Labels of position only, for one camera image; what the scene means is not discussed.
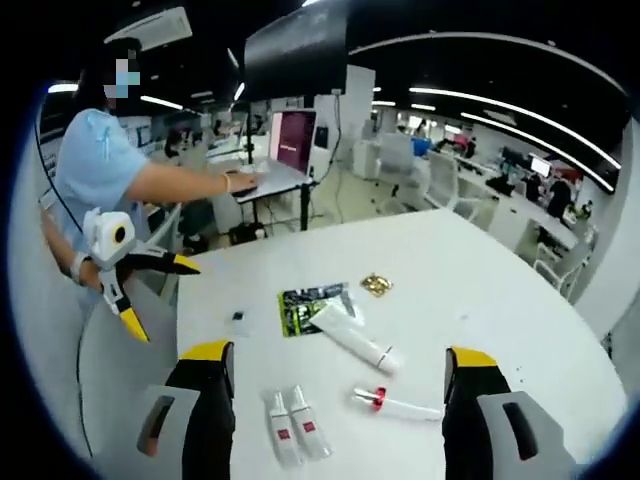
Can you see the black stand pole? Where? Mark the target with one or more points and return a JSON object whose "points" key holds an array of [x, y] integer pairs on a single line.
{"points": [[304, 210]]}

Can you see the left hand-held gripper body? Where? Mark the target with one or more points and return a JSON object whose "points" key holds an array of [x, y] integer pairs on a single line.
{"points": [[107, 250]]}

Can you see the large white skincare tube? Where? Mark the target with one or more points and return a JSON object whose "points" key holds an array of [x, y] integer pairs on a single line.
{"points": [[357, 340]]}

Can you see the white laptop stand tray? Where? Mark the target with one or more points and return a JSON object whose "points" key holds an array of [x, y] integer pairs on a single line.
{"points": [[280, 187]]}

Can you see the person's left hand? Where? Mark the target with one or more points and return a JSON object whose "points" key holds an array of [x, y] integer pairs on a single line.
{"points": [[91, 277]]}

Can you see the grey silver skincare sachet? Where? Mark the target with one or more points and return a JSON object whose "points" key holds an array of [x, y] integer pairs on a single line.
{"points": [[350, 300]]}

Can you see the ceiling air conditioner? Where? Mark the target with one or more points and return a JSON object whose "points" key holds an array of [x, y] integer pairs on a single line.
{"points": [[150, 30]]}

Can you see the black bag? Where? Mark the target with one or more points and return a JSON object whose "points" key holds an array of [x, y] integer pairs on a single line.
{"points": [[247, 234]]}

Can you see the person's light-blue shirt torso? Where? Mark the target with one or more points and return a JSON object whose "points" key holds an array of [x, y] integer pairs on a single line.
{"points": [[95, 160]]}

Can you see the white cabinet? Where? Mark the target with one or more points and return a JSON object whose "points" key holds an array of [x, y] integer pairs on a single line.
{"points": [[390, 157]]}

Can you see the white office chair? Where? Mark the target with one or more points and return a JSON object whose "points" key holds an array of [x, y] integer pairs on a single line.
{"points": [[442, 180], [567, 260]]}

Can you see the gold foil skincare sachet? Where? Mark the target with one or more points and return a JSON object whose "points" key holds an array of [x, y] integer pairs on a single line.
{"points": [[377, 285]]}

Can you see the green black skincare sachet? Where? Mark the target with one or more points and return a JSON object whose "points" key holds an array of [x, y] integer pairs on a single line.
{"points": [[297, 312]]}

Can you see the person's right hand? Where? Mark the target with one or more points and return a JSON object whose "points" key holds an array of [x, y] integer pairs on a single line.
{"points": [[244, 180]]}

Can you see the thin tripod pole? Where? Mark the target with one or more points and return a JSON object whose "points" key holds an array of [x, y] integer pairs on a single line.
{"points": [[250, 132]]}

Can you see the white red-label skincare bottle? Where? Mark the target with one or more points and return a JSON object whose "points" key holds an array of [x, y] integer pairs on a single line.
{"points": [[310, 427], [284, 432]]}

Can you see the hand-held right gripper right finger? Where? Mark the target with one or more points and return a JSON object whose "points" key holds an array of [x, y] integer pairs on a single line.
{"points": [[465, 425]]}

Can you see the long ceiling light strip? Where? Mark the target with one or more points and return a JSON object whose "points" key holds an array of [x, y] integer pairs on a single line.
{"points": [[540, 147], [515, 112]]}

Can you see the lit desktop monitor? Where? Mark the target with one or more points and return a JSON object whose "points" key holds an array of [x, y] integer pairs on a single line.
{"points": [[540, 165]]}

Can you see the person's head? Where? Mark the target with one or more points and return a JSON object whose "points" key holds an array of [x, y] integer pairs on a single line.
{"points": [[92, 82]]}

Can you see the slim white red-ringed skincare tube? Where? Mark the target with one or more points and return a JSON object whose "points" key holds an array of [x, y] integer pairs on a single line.
{"points": [[400, 407]]}

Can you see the small black item clear packet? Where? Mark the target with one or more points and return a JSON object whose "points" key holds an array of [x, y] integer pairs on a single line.
{"points": [[240, 316]]}

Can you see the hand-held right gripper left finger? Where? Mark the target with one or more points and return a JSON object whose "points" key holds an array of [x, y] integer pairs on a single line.
{"points": [[210, 400]]}

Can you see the curved ceiling light strip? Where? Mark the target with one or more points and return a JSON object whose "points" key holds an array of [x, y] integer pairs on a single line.
{"points": [[490, 40]]}

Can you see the laptop with maroon screen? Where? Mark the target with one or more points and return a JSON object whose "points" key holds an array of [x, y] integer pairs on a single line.
{"points": [[292, 142]]}

